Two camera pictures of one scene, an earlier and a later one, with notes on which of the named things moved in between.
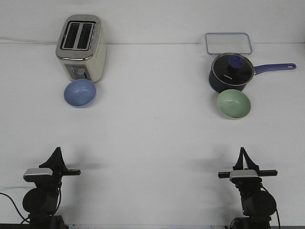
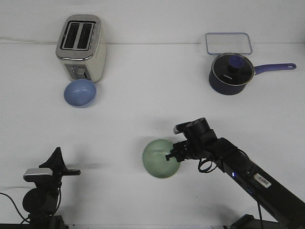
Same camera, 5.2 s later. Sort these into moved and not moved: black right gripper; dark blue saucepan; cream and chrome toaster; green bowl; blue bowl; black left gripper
Moved: black right gripper; green bowl
Not moved: dark blue saucepan; blue bowl; black left gripper; cream and chrome toaster
